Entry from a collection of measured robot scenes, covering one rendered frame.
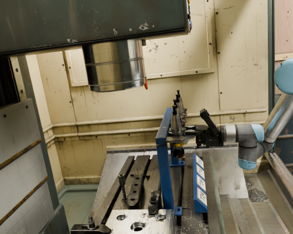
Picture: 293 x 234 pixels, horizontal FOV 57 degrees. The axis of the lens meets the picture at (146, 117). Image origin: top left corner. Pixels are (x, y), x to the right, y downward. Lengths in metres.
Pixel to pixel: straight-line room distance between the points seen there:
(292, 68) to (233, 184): 0.88
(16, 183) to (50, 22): 0.61
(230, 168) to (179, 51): 0.78
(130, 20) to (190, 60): 1.14
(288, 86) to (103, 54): 0.62
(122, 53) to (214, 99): 1.17
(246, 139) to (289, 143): 1.72
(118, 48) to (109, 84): 0.09
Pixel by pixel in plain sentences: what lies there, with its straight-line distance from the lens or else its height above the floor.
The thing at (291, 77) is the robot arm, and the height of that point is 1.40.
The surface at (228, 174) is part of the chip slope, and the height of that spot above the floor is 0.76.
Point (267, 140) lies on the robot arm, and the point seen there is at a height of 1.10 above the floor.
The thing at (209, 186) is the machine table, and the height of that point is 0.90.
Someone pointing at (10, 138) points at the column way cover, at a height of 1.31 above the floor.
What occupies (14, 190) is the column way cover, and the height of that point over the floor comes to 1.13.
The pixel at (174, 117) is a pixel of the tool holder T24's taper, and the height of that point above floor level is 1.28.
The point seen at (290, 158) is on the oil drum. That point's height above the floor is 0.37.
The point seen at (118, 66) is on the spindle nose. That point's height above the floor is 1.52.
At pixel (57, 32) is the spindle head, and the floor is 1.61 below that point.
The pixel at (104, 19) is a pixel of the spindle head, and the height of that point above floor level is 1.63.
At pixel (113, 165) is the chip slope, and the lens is 1.89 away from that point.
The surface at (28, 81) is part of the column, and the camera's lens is 1.25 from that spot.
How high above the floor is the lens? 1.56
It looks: 15 degrees down
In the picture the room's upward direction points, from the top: 7 degrees counter-clockwise
